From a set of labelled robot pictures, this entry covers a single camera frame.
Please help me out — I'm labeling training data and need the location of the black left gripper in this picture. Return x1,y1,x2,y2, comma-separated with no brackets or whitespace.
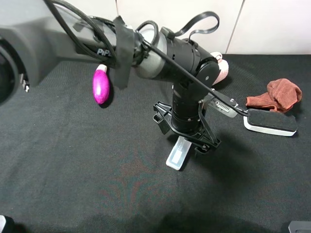
153,83,221,153

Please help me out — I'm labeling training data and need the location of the clear plastic case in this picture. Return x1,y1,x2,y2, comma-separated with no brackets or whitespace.
166,136,192,171

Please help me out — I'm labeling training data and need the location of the grey robot base left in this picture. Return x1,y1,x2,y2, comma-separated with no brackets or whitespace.
0,215,15,233

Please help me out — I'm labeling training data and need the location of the grey robot base right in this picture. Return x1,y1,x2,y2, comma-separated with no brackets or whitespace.
288,221,311,233

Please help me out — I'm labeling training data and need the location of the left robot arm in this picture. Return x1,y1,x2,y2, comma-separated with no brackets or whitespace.
0,17,220,152

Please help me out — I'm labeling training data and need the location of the rolled pink towel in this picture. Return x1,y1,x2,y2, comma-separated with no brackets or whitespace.
211,51,229,85

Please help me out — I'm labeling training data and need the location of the black and white eraser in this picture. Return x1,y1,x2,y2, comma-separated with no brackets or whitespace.
243,109,298,137

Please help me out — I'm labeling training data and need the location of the purple toy eggplant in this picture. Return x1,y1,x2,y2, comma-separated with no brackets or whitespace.
92,64,110,104

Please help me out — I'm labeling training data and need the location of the crumpled brown cloth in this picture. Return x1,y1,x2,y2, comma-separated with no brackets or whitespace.
246,79,302,113

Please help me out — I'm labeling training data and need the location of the black table cloth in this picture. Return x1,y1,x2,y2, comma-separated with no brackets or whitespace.
0,55,311,233

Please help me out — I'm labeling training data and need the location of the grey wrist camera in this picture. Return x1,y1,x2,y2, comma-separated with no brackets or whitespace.
205,95,238,118

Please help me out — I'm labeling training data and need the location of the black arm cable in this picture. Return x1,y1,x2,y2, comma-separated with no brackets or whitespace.
43,0,250,116

